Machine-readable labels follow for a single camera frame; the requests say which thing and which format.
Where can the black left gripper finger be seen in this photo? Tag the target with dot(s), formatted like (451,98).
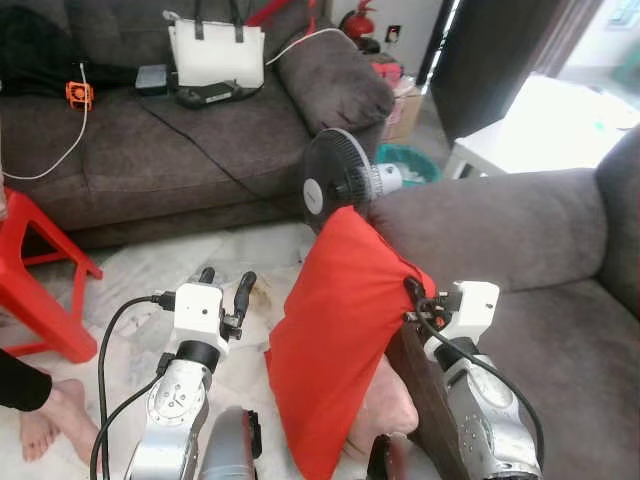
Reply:
(245,295)
(207,277)

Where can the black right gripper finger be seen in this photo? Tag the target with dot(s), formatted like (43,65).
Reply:
(414,292)

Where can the red fabric pillow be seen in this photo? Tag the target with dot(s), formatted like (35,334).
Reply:
(330,330)

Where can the dark grey fabric sofa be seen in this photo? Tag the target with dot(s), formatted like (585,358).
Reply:
(150,160)
(560,350)

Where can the black electric floor fan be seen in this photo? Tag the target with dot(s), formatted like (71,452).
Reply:
(335,175)

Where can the teal waste bin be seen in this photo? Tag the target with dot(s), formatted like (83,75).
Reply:
(420,165)

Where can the grey robot right leg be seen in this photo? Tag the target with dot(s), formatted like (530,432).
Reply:
(390,462)

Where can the red plastic chair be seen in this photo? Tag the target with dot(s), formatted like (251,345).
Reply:
(40,310)

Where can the cardboard box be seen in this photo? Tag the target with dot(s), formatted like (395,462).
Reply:
(405,112)

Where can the person's bare foot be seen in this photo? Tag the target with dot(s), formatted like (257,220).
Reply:
(70,410)

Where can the black flat electronic device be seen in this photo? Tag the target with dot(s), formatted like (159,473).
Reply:
(215,95)

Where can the white low table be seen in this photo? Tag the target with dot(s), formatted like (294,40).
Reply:
(520,140)

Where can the small grey electronic box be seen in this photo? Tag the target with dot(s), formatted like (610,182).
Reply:
(150,80)

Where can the person's black trouser leg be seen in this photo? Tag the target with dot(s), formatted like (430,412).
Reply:
(20,380)

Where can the red packets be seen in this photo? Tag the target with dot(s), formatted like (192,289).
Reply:
(385,72)

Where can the orange plastic gadget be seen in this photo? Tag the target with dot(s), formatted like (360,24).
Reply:
(79,94)

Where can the dark brown door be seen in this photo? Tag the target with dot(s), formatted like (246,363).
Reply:
(490,60)

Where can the red rod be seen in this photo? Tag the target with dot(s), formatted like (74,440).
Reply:
(270,12)

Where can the red fire extinguisher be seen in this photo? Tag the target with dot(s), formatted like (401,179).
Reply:
(358,22)

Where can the black garment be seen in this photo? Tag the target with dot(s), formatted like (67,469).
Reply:
(40,55)

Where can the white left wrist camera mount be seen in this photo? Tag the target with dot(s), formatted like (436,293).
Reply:
(197,312)

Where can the wall socket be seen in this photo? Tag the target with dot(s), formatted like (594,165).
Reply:
(393,33)

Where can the brown door frame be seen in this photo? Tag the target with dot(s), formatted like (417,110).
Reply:
(575,30)

